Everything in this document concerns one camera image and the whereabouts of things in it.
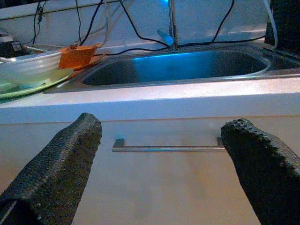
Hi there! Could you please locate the long patterned kitchen utensil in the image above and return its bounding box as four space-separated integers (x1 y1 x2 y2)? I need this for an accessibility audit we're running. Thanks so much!
23 44 61 52

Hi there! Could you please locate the stainless steel sink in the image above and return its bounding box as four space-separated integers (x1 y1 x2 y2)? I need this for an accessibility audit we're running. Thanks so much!
44 43 300 94

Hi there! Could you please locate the long steel drawer handle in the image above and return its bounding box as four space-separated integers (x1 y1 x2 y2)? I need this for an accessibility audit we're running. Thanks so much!
112 138 227 153

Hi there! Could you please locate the black power strip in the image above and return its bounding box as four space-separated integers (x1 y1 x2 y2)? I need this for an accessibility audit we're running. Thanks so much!
0 40 25 58

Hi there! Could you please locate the orange square plate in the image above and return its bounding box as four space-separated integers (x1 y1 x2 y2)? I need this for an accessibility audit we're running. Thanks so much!
70 53 105 71

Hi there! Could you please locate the orange square bowl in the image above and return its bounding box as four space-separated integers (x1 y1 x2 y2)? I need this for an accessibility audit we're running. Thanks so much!
58 43 103 70

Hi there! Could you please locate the light green plate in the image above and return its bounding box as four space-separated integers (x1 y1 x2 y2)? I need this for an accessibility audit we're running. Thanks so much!
0 67 75 100

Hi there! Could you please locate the black cable behind sink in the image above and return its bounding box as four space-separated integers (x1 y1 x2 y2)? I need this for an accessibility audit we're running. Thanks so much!
93 0 267 57

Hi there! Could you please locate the white ribbed bowl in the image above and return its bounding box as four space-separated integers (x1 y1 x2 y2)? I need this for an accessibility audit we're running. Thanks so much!
0 51 62 89

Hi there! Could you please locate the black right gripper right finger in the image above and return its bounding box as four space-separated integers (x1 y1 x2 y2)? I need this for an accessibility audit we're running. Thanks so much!
221 118 300 225

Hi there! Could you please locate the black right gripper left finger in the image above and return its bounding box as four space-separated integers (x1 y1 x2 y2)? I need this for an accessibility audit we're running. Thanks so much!
0 112 103 225

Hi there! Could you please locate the white hose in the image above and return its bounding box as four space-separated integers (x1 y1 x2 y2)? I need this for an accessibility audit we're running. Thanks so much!
263 0 278 49

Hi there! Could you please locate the metal faucet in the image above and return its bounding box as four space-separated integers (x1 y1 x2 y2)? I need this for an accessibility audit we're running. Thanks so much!
156 0 181 51

